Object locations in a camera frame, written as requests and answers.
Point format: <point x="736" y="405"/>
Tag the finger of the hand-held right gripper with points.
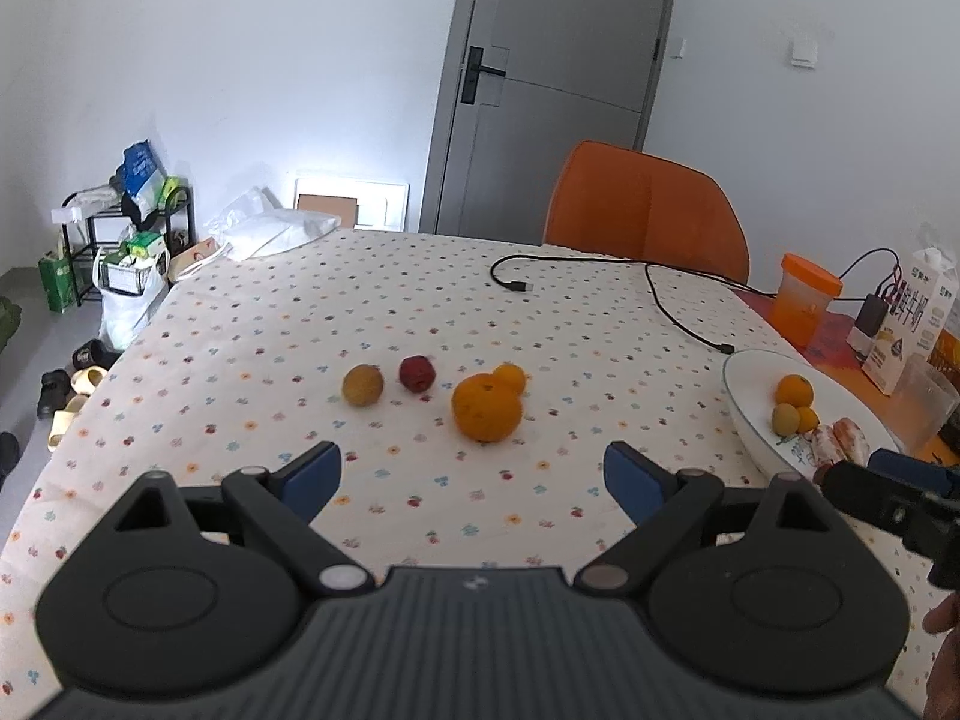
<point x="919" y="472"/>
<point x="877" y="502"/>

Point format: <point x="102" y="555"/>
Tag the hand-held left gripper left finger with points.
<point x="315" y="480"/>

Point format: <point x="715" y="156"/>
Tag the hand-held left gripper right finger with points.
<point x="634" y="480"/>

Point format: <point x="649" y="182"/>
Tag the dark red plum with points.
<point x="821" y="474"/>
<point x="416" y="373"/>

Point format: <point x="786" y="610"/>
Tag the small orange fruit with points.
<point x="512" y="376"/>
<point x="808" y="420"/>

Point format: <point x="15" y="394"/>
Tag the yellow-green round fruit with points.
<point x="784" y="418"/>

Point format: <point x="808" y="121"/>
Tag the whole orange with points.
<point x="486" y="409"/>
<point x="793" y="390"/>

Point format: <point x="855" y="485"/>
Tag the white plate with blue rim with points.
<point x="750" y="390"/>

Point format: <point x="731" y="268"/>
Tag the person's right hand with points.
<point x="946" y="652"/>

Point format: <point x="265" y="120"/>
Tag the dark grey device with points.
<point x="952" y="431"/>

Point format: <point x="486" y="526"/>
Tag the clear plastic cup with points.
<point x="926" y="405"/>

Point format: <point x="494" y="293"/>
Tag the yellow-brown round fruit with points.
<point x="364" y="385"/>

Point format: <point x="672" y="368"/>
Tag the white milk carton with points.
<point x="911" y="330"/>

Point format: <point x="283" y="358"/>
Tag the white flower-print tablecloth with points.
<point x="300" y="330"/>

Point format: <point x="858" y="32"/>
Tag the black charger block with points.
<point x="868" y="315"/>

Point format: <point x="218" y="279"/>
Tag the orange lidded plastic jar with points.
<point x="806" y="307"/>

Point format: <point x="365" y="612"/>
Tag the beige slipper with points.
<point x="90" y="379"/>
<point x="66" y="420"/>

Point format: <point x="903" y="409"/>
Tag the beige paper bag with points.
<point x="195" y="259"/>

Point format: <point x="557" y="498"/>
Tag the black slipper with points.
<point x="96" y="354"/>

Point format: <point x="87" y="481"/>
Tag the white plastic bag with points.
<point x="277" y="229"/>

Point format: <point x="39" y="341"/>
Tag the white shopping bag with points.
<point x="127" y="307"/>

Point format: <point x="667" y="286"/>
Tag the orange chair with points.
<point x="645" y="210"/>

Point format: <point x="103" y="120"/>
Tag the black shoe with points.
<point x="54" y="392"/>

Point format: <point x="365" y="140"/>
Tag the green carton box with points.
<point x="64" y="281"/>

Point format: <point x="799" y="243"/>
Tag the green packet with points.
<point x="172" y="191"/>

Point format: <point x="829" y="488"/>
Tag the black shelf rack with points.
<point x="82" y="240"/>

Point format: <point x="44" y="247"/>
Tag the dark green cloth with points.
<point x="9" y="322"/>

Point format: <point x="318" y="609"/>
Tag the blue packet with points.
<point x="141" y="169"/>

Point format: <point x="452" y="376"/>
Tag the light grey door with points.
<point x="570" y="15"/>

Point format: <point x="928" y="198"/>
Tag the white picture frame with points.
<point x="375" y="202"/>

